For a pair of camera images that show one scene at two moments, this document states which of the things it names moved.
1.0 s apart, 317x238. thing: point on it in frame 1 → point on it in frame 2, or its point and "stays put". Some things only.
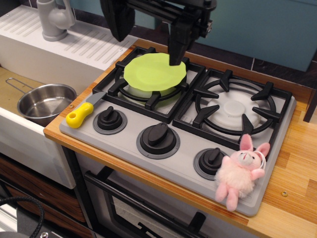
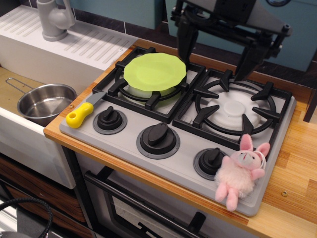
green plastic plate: [152, 72] stays put
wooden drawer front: [60, 203] stays put
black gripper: [182, 34] → [247, 22]
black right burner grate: [229, 104] stays put
